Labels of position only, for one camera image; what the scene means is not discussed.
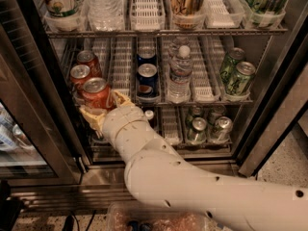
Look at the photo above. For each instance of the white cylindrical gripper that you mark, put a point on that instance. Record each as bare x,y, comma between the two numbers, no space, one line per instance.
122,116

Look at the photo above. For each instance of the red coke can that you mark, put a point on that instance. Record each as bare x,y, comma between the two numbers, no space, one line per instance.
97,93
79,74
88,58

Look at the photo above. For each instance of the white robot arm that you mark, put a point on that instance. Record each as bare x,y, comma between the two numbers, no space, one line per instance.
157,175

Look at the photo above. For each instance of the front blue pepsi can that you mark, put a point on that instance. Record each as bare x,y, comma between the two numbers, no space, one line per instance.
147,77

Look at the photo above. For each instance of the blue pepsi can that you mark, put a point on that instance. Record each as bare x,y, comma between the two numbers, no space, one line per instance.
147,77
146,56

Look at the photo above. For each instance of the white empty tray middle shelf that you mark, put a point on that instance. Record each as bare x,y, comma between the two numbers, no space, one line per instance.
120,65

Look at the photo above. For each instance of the rear blue pepsi can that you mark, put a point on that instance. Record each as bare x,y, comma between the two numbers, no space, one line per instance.
146,56

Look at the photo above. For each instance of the stainless steel fridge base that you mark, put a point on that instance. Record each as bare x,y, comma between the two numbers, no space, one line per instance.
98,188

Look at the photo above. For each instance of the glass fridge door left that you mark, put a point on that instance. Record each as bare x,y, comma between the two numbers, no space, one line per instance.
34,92

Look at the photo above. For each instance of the large water bottle top shelf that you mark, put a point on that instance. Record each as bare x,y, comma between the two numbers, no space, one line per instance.
105,15

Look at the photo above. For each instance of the silver can bottom front right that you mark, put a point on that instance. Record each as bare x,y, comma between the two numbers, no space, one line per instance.
222,128

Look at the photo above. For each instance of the front green soda can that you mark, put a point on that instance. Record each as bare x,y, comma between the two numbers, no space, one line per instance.
240,78

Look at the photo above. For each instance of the green soda can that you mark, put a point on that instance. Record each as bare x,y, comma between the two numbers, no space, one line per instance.
240,78
231,59

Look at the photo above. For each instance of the rear green soda can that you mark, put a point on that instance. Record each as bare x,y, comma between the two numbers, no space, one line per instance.
231,59

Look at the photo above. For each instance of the dark bottle white cap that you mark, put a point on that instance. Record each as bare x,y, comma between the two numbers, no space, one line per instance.
150,115

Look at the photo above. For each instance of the front clear water bottle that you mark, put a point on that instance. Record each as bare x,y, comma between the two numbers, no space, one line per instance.
180,73

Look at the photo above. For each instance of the clear water bottle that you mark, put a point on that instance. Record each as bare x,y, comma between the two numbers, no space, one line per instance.
175,44
180,73

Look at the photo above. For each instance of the rear clear water bottle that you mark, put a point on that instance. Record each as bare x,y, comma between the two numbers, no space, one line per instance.
175,44

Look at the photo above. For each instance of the clear plastic bin on floor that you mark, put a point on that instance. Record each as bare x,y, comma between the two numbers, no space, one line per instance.
134,216

